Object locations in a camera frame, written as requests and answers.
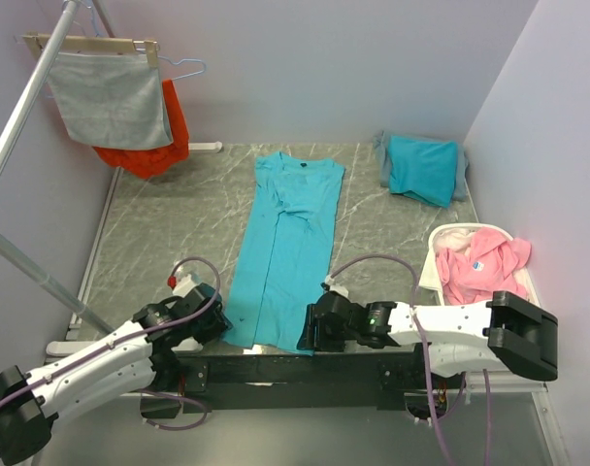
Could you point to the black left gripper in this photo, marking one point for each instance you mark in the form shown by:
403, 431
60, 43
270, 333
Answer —
218, 323

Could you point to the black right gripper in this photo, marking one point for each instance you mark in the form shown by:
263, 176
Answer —
307, 340

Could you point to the turquoise t shirt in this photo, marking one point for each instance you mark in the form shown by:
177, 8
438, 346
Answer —
286, 250
423, 170

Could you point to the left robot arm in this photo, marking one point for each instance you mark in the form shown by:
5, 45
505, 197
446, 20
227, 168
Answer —
139, 355

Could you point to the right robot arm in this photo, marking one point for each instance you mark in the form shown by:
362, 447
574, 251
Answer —
505, 332

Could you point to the black base beam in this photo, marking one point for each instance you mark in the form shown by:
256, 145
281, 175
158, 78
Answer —
287, 381

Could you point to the metal clothes rack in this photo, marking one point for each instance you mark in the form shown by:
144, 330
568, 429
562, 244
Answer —
8, 139

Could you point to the pink t shirt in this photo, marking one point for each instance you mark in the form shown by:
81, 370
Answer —
472, 265

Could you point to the orange hanging garment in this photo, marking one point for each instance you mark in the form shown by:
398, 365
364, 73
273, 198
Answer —
145, 164

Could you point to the white rack foot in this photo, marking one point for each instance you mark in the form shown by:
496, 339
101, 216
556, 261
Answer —
212, 147

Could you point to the folded turquoise t shirt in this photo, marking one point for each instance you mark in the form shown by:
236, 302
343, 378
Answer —
423, 170

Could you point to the grey hanging cloth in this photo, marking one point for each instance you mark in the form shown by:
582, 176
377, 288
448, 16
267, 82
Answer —
110, 101

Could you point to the wooden clip hanger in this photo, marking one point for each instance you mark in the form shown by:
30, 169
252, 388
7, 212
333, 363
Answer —
36, 42

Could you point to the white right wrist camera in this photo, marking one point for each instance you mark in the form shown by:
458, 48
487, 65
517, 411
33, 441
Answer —
330, 285

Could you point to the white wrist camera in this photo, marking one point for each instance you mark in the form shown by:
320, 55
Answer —
181, 286
330, 285

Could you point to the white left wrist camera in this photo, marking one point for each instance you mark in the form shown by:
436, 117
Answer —
181, 286

